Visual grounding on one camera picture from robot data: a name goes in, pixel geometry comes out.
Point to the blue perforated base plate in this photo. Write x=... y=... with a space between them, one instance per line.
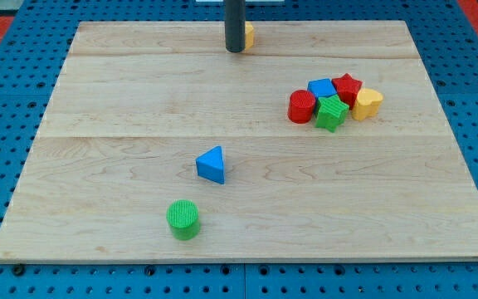
x=31 y=56

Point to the green star block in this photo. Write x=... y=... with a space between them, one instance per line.
x=330 y=113

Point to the blue cube block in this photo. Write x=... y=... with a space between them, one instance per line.
x=321 y=88

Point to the yellow block behind rod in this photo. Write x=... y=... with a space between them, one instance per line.
x=249 y=35

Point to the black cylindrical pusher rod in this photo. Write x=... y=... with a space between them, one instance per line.
x=234 y=23

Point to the green cylinder block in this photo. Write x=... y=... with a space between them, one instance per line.
x=183 y=219

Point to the red star block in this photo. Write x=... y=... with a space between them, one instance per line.
x=347 y=88

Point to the yellow heart block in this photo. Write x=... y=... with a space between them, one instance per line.
x=367 y=104

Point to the light wooden board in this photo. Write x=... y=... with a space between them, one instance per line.
x=137 y=102

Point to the blue triangle block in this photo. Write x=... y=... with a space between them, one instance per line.
x=211 y=166

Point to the red cylinder block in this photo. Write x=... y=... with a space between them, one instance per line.
x=301 y=106

